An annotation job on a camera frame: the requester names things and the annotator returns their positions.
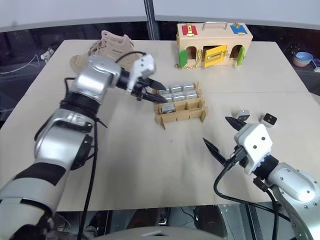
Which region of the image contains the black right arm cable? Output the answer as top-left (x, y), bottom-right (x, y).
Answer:
top-left (213, 146), bottom-right (293, 240)

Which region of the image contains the wooden compartment tray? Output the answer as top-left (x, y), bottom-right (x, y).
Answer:
top-left (153, 80), bottom-right (210, 131)

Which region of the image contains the brass chain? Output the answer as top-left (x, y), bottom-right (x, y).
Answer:
top-left (174, 48), bottom-right (204, 69)

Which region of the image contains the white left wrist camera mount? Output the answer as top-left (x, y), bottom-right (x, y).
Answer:
top-left (126, 53), bottom-right (157, 94)

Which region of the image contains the wooden lock box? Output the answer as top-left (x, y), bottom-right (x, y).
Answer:
top-left (175, 21), bottom-right (254, 69)

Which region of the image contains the yellow box door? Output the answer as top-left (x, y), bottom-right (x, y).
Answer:
top-left (204, 44), bottom-right (228, 68)

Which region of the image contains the pink bowl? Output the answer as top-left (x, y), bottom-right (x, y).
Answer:
top-left (292, 56), bottom-right (312, 68)

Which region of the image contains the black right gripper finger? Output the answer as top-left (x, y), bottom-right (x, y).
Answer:
top-left (224, 116), bottom-right (248, 132)
top-left (202, 136), bottom-right (228, 166)

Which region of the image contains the beige suede boot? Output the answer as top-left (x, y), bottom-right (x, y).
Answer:
top-left (69, 30), bottom-right (136, 74)

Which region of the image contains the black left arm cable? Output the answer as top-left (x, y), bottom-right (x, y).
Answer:
top-left (59, 51), bottom-right (150, 240)

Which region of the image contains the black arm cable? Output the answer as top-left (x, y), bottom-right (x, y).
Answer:
top-left (59, 51), bottom-right (150, 240)
top-left (213, 146), bottom-right (293, 240)

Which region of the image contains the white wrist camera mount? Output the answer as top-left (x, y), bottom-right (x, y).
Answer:
top-left (126, 53), bottom-right (157, 94)
top-left (233, 122), bottom-right (274, 176)

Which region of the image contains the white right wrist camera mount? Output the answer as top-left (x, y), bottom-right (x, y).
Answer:
top-left (233, 122), bottom-right (274, 176)

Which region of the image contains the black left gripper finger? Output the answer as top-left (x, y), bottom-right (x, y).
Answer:
top-left (144, 93), bottom-right (168, 104)
top-left (146, 78), bottom-right (168, 91)

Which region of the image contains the grey vertical pole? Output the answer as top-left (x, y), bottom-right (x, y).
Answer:
top-left (144, 0), bottom-right (157, 41)

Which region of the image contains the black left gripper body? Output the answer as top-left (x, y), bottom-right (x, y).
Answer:
top-left (130, 76), bottom-right (155, 101)

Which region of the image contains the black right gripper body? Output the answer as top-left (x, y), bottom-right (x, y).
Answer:
top-left (223, 145), bottom-right (250, 169)

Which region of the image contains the small white object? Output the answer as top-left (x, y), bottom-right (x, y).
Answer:
top-left (39, 47), bottom-right (55, 61)

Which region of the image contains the metal box handle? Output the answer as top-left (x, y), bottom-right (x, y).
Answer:
top-left (202, 21), bottom-right (228, 31)

